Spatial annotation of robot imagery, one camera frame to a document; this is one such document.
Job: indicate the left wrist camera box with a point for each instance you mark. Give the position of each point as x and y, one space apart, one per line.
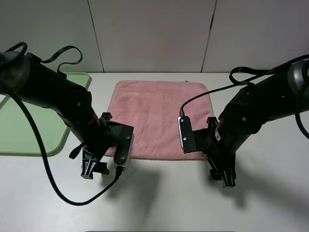
123 146

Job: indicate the green plastic tray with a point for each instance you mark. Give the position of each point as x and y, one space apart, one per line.
17 137

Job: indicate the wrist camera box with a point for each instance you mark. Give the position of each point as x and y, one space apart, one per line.
123 146
186 135

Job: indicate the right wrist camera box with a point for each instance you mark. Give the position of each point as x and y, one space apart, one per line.
186 135

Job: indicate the pink terry towel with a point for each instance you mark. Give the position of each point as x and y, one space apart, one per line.
152 108

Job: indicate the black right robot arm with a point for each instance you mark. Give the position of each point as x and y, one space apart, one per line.
276 97

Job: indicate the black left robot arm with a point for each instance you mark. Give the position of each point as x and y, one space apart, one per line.
30 81

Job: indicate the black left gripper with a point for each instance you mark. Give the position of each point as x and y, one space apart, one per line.
95 136

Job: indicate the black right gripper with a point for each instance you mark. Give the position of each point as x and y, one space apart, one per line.
223 138

